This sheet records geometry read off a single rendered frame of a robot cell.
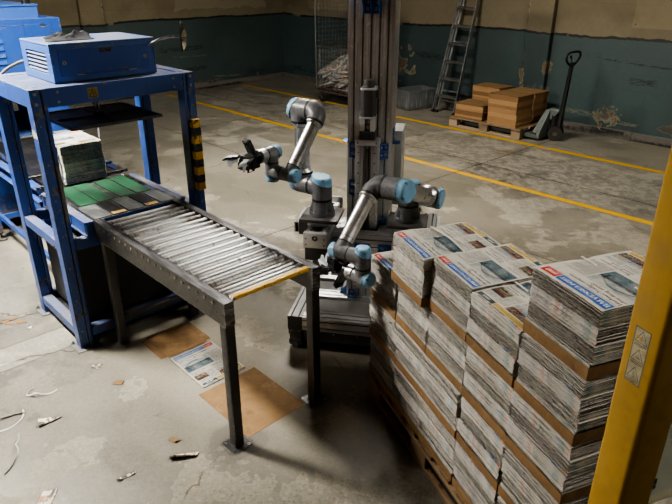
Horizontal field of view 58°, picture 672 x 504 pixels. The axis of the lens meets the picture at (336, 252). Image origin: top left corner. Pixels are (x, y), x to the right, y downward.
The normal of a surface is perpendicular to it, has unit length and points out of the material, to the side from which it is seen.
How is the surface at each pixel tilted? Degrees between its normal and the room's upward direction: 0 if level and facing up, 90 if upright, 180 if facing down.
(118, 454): 0
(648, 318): 90
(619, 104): 90
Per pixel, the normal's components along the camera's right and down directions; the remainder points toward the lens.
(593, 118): -0.73, 0.29
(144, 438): 0.00, -0.91
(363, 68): -0.18, 0.41
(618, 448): -0.94, 0.15
